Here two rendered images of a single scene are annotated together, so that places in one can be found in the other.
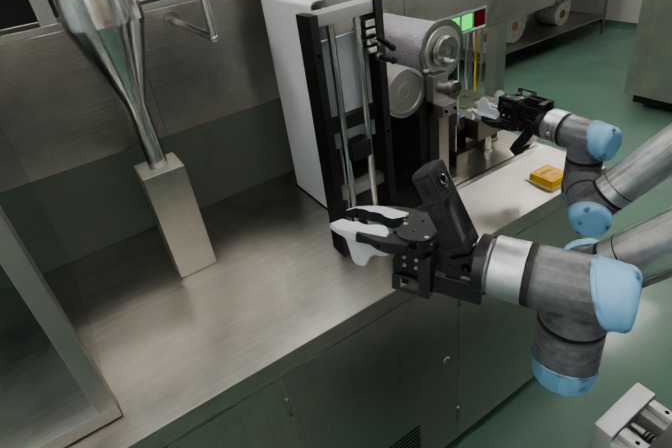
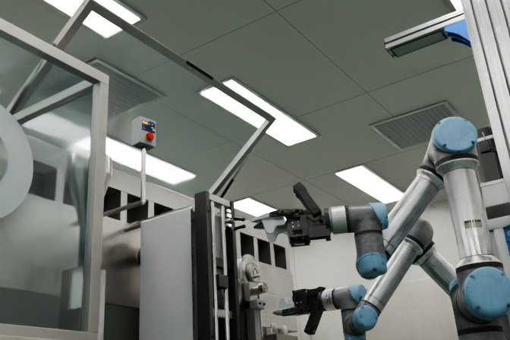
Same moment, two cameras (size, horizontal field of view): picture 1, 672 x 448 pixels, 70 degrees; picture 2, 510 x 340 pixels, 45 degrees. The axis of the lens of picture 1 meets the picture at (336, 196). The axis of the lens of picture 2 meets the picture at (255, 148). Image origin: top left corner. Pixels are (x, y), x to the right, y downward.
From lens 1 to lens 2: 147 cm
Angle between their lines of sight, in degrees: 63
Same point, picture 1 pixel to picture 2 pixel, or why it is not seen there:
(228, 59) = (105, 261)
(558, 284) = (358, 206)
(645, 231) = not seen: hidden behind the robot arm
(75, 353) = (97, 269)
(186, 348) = not seen: outside the picture
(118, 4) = (109, 164)
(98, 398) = (93, 316)
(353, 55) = (218, 228)
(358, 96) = (219, 253)
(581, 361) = (377, 242)
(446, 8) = not seen: hidden behind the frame
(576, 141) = (344, 294)
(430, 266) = (306, 218)
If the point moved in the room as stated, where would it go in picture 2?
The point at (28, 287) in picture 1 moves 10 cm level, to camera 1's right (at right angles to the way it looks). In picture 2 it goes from (98, 211) to (138, 215)
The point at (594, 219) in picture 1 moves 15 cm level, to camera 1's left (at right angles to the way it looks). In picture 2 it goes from (367, 312) to (328, 311)
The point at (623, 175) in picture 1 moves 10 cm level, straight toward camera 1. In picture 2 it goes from (373, 288) to (374, 281)
